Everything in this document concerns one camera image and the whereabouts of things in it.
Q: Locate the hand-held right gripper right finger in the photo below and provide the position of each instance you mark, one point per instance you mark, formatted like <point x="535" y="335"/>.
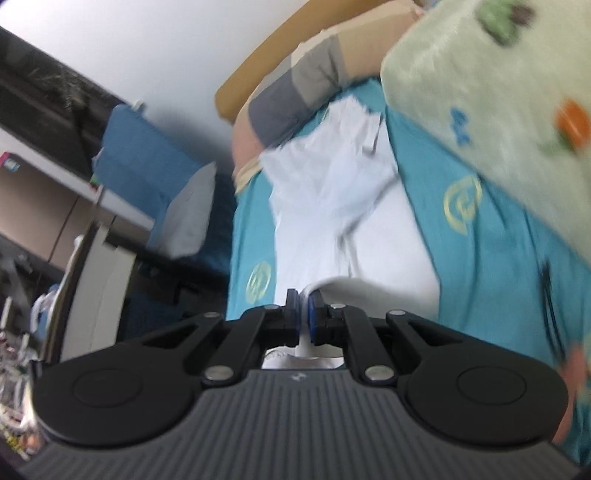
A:
<point x="315" y="318"/>

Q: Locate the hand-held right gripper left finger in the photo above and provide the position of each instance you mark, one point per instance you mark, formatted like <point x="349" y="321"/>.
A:
<point x="292" y="323"/>

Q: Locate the white t-shirt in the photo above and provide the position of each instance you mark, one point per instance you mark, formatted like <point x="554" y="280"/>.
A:
<point x="360" y="244"/>

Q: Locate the dark blue bed base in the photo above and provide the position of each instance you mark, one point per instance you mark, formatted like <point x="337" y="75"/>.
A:
<point x="203" y="277"/>

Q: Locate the teal bed sheet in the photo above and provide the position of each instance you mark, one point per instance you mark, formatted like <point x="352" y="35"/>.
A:
<point x="485" y="258"/>

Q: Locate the white desk panel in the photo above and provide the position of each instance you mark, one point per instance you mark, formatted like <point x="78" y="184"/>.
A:
<point x="97" y="295"/>

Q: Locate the blue towel chair cover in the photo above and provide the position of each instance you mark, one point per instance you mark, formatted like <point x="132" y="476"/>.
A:
<point x="138" y="161"/>

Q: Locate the beige and grey striped pillow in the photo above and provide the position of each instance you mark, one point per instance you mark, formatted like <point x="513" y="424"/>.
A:
<point x="295" y="92"/>

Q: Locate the mustard yellow headboard cushion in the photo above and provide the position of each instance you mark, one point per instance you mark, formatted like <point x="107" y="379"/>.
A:
<point x="258" y="69"/>

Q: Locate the pinkish blurred object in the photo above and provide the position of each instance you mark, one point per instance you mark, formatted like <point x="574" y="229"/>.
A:
<point x="575" y="392"/>

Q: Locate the pile of cluttered small things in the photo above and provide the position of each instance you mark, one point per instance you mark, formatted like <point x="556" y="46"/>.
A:
<point x="18" y="360"/>

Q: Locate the brown wooden cabinet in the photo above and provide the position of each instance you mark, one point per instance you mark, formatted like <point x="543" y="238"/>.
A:
<point x="32" y="207"/>

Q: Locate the green plush printed blanket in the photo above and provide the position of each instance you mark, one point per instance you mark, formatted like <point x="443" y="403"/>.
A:
<point x="461" y="69"/>

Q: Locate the dark window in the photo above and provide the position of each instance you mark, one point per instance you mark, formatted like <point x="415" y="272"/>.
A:
<point x="37" y="101"/>

